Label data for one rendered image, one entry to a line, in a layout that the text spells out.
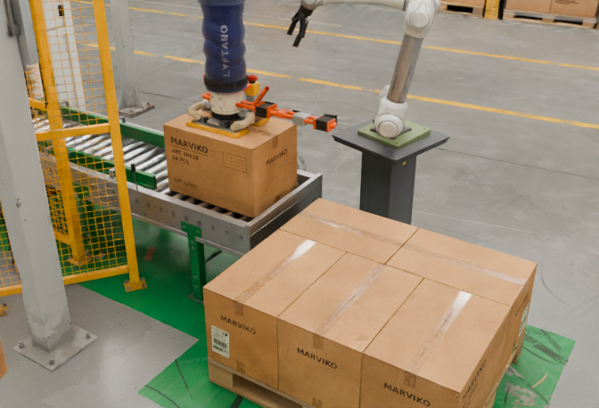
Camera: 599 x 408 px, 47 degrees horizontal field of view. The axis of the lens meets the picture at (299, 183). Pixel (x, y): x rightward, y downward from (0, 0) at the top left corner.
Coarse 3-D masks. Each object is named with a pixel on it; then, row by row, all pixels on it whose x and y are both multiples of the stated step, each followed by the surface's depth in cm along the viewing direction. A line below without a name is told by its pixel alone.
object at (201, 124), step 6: (192, 120) 367; (198, 120) 365; (204, 120) 362; (198, 126) 361; (204, 126) 359; (210, 126) 358; (216, 126) 357; (222, 126) 357; (228, 126) 356; (216, 132) 356; (222, 132) 353; (228, 132) 352; (234, 132) 351; (240, 132) 352; (246, 132) 355
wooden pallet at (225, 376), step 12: (516, 348) 330; (516, 360) 339; (216, 372) 324; (228, 372) 318; (240, 372) 314; (504, 372) 317; (228, 384) 322; (240, 384) 324; (252, 384) 324; (264, 384) 307; (252, 396) 317; (264, 396) 317; (276, 396) 317; (288, 396) 301; (492, 396) 306
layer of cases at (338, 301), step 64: (256, 256) 327; (320, 256) 327; (384, 256) 327; (448, 256) 327; (512, 256) 327; (256, 320) 293; (320, 320) 284; (384, 320) 284; (448, 320) 284; (512, 320) 301; (320, 384) 287; (384, 384) 266; (448, 384) 251
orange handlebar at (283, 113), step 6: (204, 96) 366; (246, 102) 358; (252, 102) 356; (246, 108) 353; (252, 108) 351; (276, 108) 349; (270, 114) 347; (276, 114) 344; (282, 114) 343; (288, 114) 342; (306, 120) 336; (312, 120) 334; (330, 126) 330
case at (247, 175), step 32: (192, 128) 362; (256, 128) 362; (288, 128) 362; (192, 160) 366; (224, 160) 353; (256, 160) 344; (288, 160) 370; (192, 192) 376; (224, 192) 362; (256, 192) 351; (288, 192) 379
